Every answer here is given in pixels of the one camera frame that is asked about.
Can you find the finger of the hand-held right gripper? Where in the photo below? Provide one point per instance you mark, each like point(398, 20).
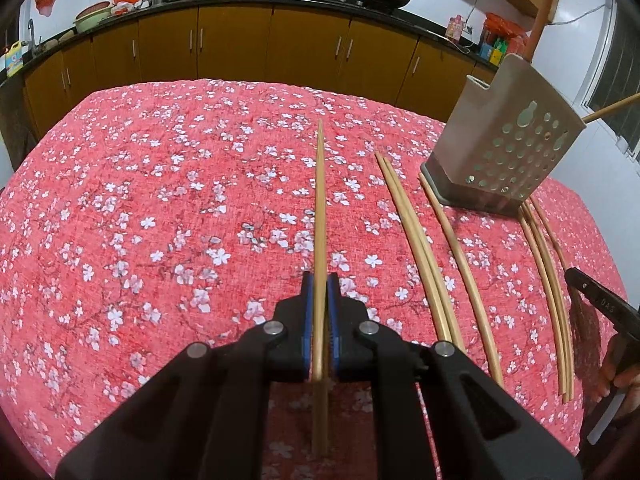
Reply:
point(607, 305)

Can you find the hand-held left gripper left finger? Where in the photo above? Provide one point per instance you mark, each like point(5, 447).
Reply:
point(306, 330)

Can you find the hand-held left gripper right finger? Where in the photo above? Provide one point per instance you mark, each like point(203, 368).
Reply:
point(334, 340)

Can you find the pair of wooden chopsticks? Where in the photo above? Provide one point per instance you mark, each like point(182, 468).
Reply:
point(426, 250)

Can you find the grey perforated utensil holder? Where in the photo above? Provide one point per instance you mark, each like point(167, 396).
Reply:
point(475, 125)

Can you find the person's right hand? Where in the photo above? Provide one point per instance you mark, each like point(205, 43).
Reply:
point(614, 367)

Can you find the red floral tablecloth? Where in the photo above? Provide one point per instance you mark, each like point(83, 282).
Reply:
point(150, 235)

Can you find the brown wooden kitchen cabinets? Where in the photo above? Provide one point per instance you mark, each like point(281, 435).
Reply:
point(235, 45)

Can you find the orange pipe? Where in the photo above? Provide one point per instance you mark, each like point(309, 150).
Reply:
point(541, 5)

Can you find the pink bottle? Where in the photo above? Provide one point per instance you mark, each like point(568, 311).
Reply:
point(456, 29)

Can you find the black kitchen countertop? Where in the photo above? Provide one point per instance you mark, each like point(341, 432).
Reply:
point(240, 0)

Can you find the orange plastic bag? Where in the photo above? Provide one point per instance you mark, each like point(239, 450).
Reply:
point(127, 2)

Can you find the green basin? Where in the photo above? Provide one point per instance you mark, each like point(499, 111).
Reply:
point(92, 19)

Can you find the yellow detergent bottle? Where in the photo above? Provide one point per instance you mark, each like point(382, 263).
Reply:
point(14, 60)

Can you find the metal faucet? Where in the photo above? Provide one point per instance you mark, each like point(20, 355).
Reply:
point(31, 35)

